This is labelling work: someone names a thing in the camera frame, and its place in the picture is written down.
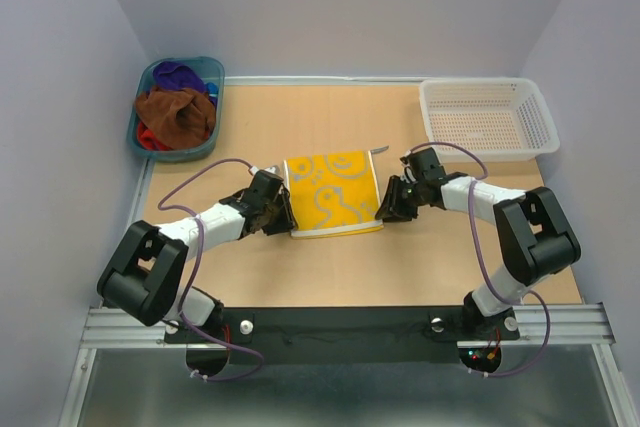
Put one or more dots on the yellow grey duck towel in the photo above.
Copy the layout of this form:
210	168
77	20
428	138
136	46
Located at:
334	194

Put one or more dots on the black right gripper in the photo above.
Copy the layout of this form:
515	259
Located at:
391	210

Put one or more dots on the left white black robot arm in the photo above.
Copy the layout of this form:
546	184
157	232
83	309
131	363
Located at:
143	276

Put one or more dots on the purple towel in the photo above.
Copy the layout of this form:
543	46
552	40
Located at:
175	76

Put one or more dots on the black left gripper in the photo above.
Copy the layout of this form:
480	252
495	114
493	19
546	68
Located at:
286	221

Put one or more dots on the aluminium rail frame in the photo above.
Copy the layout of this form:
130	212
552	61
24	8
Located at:
137	379

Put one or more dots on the teal plastic bin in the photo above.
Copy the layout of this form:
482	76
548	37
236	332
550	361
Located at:
209	70

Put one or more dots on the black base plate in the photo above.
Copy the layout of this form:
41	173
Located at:
350	335

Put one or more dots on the red towel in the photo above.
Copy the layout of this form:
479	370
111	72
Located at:
148	140

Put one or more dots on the white plastic mesh basket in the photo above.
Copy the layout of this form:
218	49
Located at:
498	119

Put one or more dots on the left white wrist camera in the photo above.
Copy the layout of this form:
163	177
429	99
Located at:
274	169

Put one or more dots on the brown towel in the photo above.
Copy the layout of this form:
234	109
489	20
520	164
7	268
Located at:
179	119

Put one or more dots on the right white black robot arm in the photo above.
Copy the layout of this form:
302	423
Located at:
535	237

